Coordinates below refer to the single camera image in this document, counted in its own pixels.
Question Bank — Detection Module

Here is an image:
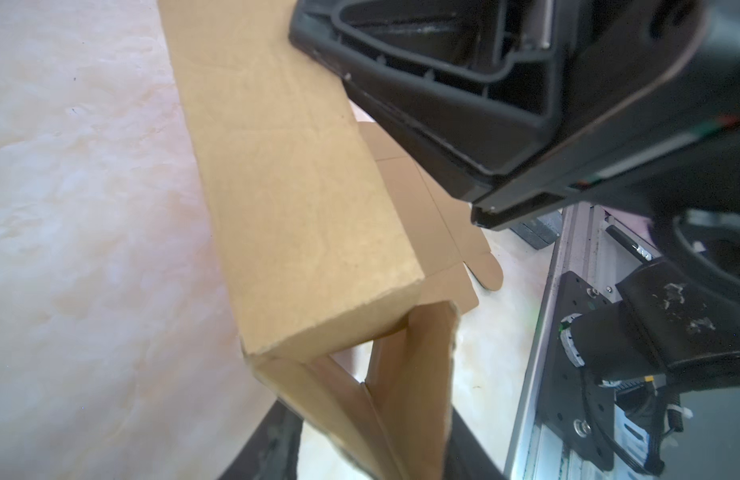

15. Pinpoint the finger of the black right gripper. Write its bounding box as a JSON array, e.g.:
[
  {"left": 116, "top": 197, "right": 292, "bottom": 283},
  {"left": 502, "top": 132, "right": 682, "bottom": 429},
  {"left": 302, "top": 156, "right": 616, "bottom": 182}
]
[{"left": 289, "top": 1, "right": 565, "bottom": 201}]

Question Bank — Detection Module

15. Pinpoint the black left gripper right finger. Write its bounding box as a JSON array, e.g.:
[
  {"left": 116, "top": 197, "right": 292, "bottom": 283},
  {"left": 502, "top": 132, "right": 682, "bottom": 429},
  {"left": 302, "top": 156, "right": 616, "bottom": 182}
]
[{"left": 444, "top": 409, "right": 506, "bottom": 480}]

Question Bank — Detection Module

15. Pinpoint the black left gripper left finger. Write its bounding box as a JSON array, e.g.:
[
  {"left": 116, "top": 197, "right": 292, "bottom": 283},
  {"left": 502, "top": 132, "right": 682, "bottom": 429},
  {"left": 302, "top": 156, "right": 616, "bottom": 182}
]
[{"left": 219, "top": 400, "right": 303, "bottom": 480}]

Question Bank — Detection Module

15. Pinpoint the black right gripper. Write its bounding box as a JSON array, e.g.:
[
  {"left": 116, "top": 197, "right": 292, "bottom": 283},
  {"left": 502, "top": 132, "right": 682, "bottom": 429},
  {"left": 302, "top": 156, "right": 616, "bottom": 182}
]
[{"left": 472, "top": 1, "right": 740, "bottom": 230}]

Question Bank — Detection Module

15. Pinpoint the brown cardboard box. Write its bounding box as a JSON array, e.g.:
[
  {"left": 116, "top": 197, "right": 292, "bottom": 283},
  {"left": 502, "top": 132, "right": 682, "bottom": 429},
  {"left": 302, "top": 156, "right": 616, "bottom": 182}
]
[{"left": 158, "top": 1, "right": 503, "bottom": 479}]

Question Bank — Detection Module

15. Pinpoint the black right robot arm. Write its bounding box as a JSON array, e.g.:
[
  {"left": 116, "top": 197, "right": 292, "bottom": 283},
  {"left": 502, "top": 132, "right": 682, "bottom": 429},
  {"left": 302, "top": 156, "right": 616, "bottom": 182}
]
[{"left": 289, "top": 1, "right": 740, "bottom": 389}]

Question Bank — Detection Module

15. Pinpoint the grey foam pad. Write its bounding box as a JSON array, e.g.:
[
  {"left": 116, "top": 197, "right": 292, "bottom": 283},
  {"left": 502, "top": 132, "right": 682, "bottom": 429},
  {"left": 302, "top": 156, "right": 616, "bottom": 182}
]
[{"left": 510, "top": 210, "right": 563, "bottom": 250}]

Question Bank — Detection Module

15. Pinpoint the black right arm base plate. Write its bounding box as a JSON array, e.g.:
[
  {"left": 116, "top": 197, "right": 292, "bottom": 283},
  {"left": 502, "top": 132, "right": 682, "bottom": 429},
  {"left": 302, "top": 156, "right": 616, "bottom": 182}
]
[{"left": 536, "top": 271, "right": 623, "bottom": 473}]

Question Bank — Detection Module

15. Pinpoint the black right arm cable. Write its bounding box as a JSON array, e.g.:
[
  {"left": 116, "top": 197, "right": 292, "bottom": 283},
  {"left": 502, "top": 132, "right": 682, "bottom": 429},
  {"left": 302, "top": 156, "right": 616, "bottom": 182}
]
[{"left": 651, "top": 206, "right": 740, "bottom": 313}]

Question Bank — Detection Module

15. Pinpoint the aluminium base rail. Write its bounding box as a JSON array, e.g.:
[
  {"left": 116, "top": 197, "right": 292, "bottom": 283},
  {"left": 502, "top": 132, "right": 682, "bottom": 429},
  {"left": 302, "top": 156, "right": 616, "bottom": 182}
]
[{"left": 505, "top": 203, "right": 657, "bottom": 479}]

